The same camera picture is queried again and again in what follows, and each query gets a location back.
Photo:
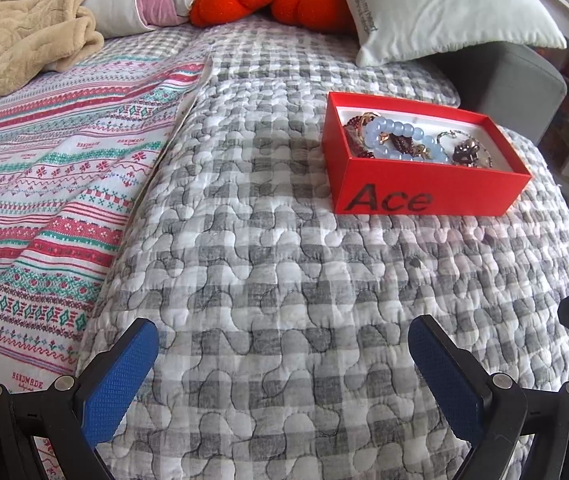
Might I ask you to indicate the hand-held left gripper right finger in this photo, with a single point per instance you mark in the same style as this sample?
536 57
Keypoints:
444 385

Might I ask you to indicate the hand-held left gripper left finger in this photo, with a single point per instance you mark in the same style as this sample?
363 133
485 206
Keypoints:
114 390

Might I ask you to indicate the red cardboard box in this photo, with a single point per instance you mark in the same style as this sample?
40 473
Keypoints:
464 195

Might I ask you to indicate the grey checked quilt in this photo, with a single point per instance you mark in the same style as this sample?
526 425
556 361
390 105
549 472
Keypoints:
264 260

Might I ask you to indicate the striped patterned blanket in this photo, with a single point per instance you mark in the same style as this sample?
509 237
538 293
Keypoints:
64 160

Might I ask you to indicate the white square pillow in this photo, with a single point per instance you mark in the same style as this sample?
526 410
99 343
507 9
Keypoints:
439 10

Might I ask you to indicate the beige fleece blanket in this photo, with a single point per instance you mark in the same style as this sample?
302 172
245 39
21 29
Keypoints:
19 40

